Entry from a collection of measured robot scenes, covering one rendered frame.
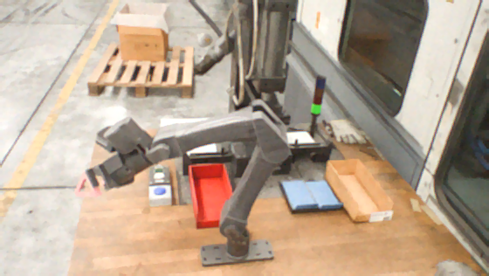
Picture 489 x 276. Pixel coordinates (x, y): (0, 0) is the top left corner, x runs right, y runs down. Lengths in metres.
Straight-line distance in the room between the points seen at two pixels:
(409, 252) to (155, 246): 0.72
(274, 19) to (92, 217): 0.79
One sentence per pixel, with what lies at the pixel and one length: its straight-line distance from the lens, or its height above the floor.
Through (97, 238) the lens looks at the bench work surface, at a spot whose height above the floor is 0.90.
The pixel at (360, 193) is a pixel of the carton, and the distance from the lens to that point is 1.48.
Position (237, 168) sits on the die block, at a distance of 1.43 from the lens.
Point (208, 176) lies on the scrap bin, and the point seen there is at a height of 0.91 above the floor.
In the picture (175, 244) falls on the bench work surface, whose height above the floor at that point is 0.90.
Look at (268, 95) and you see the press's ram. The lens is 1.35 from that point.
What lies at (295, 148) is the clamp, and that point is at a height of 0.97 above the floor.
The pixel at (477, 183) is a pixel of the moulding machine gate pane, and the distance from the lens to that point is 1.41.
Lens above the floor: 1.75
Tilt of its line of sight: 30 degrees down
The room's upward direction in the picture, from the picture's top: 4 degrees clockwise
